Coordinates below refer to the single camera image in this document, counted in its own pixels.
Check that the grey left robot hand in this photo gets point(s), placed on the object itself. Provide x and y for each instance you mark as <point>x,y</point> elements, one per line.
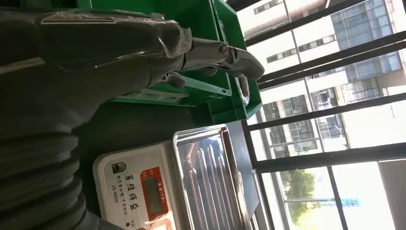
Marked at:
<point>79,63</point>

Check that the ribbed grey left arm sleeve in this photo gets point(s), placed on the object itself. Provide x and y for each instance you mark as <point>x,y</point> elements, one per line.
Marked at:
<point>35,177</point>

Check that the large green plastic crate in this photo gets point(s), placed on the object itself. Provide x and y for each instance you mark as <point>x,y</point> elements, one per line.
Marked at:
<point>196,19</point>

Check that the white electronic scale body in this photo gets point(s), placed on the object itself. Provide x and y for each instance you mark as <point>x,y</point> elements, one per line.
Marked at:
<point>127,190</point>

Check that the narrow green plastic crate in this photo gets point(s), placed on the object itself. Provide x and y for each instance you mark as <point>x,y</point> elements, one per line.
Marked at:
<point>233,109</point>

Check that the steel scale tray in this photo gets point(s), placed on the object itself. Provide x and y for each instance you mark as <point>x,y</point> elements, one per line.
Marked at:
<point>209,177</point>

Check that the black window frame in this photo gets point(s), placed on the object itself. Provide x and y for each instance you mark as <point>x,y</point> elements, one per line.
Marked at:
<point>330,157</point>

